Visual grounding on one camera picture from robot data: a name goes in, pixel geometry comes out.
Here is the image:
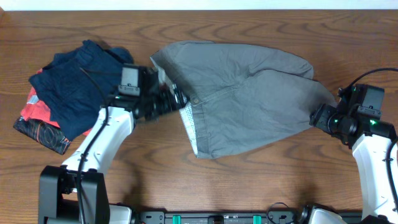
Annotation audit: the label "grey shorts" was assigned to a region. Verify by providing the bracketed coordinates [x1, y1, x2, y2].
[151, 41, 336, 159]

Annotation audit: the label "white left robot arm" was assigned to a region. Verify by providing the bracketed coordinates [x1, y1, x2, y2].
[38, 85, 189, 224]

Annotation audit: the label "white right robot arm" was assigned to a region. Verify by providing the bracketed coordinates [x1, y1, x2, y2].
[309, 104, 397, 223]

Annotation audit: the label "navy blue folded garment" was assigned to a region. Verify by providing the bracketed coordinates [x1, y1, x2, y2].
[29, 40, 134, 141]

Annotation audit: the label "black patterned folded garment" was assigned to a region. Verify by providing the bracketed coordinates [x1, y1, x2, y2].
[13, 116, 72, 155]

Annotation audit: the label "red folded garment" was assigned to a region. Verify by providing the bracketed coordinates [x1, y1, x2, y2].
[20, 68, 93, 137]

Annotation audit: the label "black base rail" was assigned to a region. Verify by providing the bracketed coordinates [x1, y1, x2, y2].
[108, 202, 363, 224]

